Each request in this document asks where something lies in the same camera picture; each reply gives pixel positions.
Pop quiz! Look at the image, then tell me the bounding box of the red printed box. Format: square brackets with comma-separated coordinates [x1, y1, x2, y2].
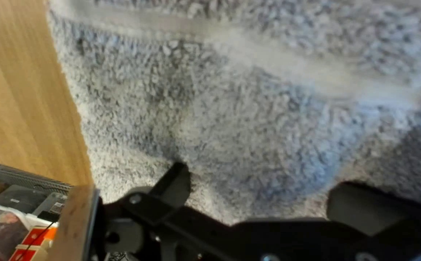
[6, 222, 60, 261]

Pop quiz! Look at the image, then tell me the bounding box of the grey towel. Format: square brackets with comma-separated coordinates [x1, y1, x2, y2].
[47, 0, 421, 228]

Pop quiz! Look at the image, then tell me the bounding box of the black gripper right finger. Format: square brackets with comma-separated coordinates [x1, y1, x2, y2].
[326, 180, 417, 239]

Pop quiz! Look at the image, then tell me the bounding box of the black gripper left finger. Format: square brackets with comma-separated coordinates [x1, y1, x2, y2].
[152, 160, 194, 210]

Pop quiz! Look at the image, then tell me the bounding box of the grey tray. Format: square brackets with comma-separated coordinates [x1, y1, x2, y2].
[0, 161, 75, 229]

